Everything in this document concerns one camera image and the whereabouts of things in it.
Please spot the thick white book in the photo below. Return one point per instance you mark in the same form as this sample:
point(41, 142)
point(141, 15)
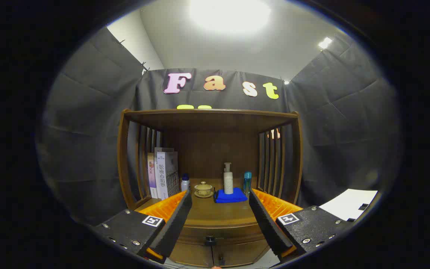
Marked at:
point(166, 172)

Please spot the white bottle with blue cap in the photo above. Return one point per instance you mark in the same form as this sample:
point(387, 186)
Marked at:
point(185, 185)

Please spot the wooden countertop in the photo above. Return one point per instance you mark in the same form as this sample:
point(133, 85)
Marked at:
point(218, 213)

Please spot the yellow lidded tea cup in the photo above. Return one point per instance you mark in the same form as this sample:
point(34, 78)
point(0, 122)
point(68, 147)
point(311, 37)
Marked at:
point(203, 188)

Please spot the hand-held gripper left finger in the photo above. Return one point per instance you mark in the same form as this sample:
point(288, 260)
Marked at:
point(175, 224)

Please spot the white filing cabinet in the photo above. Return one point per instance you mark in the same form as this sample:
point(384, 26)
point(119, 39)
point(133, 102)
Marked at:
point(345, 203)

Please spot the small ceiling light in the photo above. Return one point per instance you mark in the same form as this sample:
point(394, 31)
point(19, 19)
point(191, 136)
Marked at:
point(325, 42)

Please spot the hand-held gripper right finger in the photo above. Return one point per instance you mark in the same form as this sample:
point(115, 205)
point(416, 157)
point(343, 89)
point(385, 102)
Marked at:
point(269, 228)

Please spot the wooden drawer with black knob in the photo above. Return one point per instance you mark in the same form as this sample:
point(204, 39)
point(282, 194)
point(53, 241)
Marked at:
point(233, 233)

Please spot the clear blue bottle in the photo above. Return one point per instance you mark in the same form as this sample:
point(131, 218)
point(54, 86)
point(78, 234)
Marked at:
point(247, 183)

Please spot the wooden cabinet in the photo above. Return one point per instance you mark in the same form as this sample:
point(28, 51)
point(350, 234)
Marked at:
point(215, 149)

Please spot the blue folded cloth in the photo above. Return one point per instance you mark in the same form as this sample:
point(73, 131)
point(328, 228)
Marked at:
point(233, 197)

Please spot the large ceiling light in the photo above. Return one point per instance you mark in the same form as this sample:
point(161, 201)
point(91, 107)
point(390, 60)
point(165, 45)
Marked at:
point(230, 15)

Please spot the white pump bottle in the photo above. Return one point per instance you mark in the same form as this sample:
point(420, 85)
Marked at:
point(228, 183)

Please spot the wooden cabinet door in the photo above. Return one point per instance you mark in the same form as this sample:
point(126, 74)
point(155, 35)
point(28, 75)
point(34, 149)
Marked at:
point(192, 256)
point(237, 254)

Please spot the thin purple book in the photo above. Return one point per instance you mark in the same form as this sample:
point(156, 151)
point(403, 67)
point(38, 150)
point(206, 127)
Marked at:
point(151, 175)

